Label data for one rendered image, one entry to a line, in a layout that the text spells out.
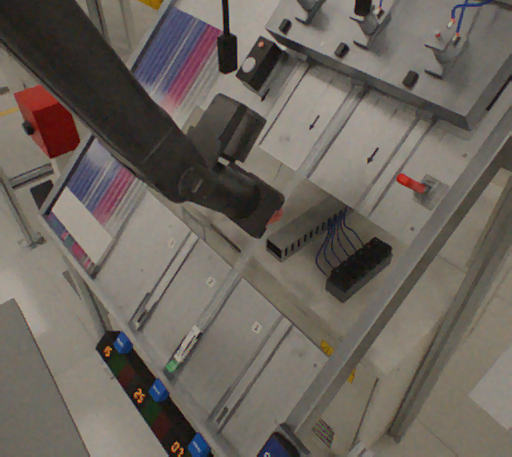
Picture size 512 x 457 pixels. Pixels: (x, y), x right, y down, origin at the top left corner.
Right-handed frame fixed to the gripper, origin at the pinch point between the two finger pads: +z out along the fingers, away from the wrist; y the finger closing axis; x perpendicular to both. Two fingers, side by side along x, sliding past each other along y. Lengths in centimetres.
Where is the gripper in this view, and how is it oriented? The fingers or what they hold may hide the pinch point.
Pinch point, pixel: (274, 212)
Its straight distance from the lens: 68.0
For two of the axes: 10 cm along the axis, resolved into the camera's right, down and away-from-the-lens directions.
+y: -6.7, -5.1, 5.4
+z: 5.0, 2.2, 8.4
